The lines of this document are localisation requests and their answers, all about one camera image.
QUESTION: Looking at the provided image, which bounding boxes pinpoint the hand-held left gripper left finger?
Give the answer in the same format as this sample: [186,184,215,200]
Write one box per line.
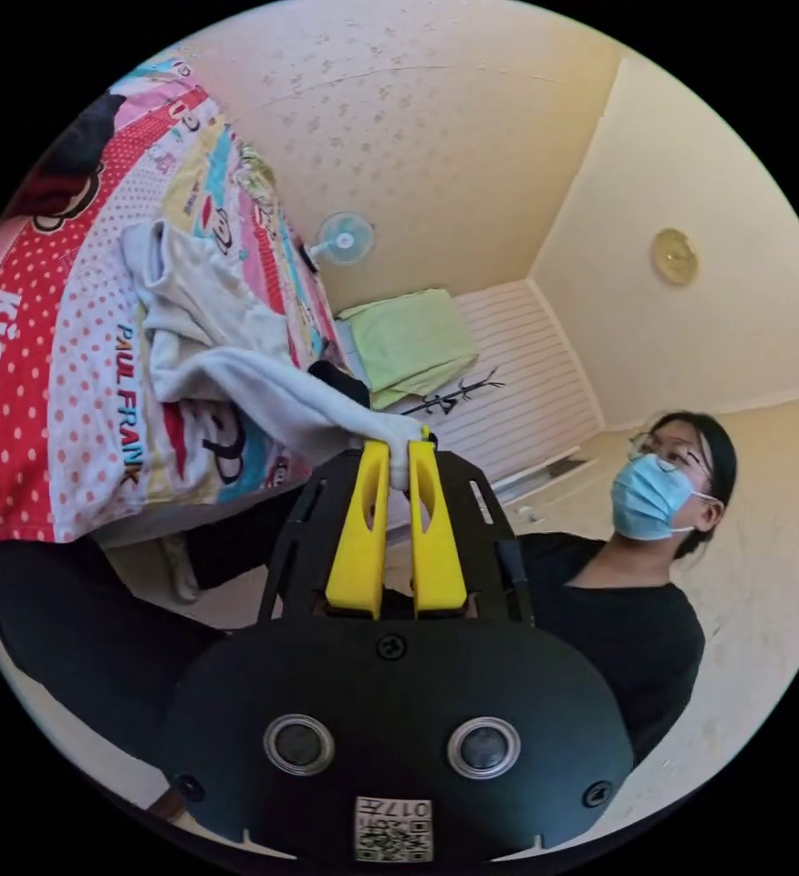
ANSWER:
[325,440,392,621]

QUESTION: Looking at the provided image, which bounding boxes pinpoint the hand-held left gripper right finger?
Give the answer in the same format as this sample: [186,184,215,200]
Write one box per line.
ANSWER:
[408,438,470,619]

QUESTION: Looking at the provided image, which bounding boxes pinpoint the white fleece sweatshirt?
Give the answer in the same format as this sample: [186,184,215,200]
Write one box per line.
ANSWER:
[119,219,436,491]

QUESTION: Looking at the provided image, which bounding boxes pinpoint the black branch-shaped coat rack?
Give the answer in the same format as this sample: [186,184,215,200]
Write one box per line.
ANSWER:
[399,367,507,418]

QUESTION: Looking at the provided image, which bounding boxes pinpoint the person's body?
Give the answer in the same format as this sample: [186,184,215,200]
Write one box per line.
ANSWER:
[0,409,740,772]

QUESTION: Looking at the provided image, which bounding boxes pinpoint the green curtain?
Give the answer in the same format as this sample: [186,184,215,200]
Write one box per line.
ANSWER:
[335,287,481,412]

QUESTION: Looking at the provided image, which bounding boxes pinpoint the bed with printed sheet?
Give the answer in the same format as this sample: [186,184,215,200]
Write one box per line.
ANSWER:
[0,57,375,550]

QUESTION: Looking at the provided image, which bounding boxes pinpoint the pile of clothes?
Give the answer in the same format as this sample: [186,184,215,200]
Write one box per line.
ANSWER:
[1,91,129,222]

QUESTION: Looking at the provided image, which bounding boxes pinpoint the pale blue wall fan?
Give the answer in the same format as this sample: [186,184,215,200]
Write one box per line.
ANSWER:
[300,210,378,276]

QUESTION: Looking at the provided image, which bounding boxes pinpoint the round golden wall clock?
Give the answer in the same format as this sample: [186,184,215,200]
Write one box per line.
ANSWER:
[650,226,701,287]

